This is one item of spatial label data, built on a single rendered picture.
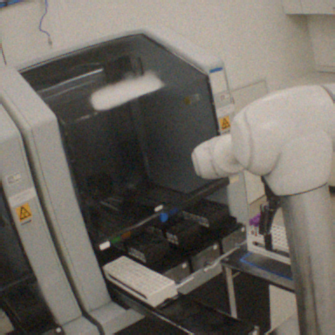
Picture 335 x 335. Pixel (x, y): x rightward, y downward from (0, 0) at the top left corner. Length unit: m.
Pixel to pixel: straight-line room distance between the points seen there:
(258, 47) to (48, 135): 2.50
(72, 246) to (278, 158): 0.94
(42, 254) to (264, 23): 2.79
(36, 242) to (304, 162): 0.96
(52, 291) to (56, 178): 0.39
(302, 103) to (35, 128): 0.88
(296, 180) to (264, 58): 2.99
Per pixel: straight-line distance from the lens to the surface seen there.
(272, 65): 3.83
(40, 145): 1.46
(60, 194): 1.52
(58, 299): 1.63
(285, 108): 0.80
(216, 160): 1.31
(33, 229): 1.50
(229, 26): 3.49
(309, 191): 0.82
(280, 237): 1.57
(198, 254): 1.78
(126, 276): 1.62
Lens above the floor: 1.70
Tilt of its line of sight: 19 degrees down
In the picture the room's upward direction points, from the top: 12 degrees counter-clockwise
